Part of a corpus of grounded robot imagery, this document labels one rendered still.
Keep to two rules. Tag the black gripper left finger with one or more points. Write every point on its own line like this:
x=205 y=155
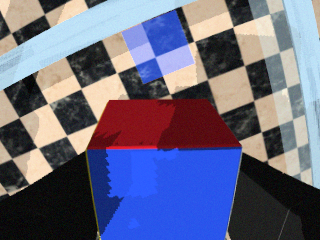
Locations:
x=57 y=207

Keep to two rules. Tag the transparent blue cube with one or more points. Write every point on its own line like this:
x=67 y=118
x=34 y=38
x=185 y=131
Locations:
x=158 y=46

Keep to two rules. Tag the blue and red cube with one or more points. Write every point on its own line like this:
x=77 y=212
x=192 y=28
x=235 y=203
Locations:
x=162 y=169

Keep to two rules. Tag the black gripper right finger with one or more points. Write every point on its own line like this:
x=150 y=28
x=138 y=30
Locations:
x=272 y=205

